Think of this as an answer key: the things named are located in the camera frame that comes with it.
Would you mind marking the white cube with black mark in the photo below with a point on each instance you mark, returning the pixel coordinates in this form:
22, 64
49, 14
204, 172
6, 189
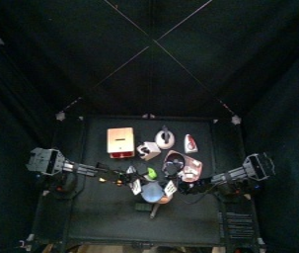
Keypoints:
148, 151

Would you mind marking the red and white packet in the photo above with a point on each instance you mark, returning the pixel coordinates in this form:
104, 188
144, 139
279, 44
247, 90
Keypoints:
189, 145

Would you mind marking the blue bowl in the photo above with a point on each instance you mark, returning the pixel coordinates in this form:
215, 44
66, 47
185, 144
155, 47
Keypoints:
151, 192

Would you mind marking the orange toy piece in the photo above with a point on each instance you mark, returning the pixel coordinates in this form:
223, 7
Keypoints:
165, 199

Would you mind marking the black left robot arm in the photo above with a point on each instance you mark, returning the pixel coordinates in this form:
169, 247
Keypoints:
54, 163

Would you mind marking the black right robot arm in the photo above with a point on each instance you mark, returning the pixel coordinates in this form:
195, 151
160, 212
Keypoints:
248, 169

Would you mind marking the dark green block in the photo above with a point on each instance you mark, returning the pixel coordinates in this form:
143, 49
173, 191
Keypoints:
141, 207

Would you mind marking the green toy piece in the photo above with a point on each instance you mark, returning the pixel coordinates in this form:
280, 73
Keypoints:
151, 173

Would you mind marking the pink rimmed dark toy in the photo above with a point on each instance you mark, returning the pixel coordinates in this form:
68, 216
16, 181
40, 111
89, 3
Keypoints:
173, 159

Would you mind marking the tan box with red base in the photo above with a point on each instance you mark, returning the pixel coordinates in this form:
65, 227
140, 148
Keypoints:
120, 141

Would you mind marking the pink and white toy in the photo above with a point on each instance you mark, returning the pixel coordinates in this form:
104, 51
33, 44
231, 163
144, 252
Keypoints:
192, 168

